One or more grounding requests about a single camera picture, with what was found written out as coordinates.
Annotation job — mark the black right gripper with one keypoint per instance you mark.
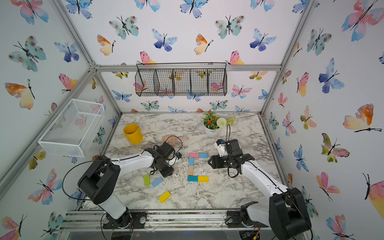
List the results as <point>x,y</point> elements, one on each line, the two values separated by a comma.
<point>216,161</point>

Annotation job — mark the white mesh wall basket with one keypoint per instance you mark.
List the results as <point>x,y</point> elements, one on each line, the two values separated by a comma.
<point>70,132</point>

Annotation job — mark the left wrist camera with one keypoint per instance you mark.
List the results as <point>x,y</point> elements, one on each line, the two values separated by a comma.
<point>175,159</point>

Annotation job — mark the natural wood building block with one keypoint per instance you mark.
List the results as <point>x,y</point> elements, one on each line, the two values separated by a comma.
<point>190,170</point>

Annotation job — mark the yellow cup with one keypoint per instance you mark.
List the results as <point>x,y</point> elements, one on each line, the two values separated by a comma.
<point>133,133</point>

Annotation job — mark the artificial green flower plant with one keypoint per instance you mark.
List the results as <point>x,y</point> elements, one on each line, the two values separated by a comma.
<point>212,122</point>

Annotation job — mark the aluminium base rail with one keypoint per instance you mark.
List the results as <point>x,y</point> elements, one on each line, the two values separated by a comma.
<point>161,220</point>

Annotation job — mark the pale blue building block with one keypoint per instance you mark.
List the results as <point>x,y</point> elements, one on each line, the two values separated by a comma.
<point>157,182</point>

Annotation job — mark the teal building block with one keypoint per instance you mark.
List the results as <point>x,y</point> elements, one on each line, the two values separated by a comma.
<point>193,178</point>

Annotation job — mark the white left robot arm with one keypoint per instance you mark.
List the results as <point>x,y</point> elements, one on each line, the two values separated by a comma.
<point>99,180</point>

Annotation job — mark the beige plastic slotted scoop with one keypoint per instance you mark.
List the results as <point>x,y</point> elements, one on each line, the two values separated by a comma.
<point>173,140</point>

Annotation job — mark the light blue building block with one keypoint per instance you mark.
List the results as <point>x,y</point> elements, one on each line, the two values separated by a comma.
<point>191,161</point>

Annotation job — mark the sky blue short block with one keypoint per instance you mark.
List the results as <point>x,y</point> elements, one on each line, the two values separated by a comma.
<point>203,155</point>

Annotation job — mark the light green building block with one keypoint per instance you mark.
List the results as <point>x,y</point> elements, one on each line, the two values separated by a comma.
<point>147,180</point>

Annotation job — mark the white flower pot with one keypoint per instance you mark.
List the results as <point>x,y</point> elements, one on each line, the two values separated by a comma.
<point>212,133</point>

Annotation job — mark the yellow long building block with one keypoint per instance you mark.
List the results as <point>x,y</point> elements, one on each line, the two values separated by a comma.
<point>164,196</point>

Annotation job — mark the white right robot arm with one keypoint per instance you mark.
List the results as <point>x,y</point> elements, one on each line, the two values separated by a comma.
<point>285,213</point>

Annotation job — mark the black wire wall basket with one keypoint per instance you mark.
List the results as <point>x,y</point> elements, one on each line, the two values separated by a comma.
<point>181,79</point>

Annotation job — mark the pink building block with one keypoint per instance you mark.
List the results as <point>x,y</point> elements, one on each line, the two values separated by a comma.
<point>194,155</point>

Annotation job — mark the small yellow building block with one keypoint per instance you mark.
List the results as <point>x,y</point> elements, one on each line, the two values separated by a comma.
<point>203,179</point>

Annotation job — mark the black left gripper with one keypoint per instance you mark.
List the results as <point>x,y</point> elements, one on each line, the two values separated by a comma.
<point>168,173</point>

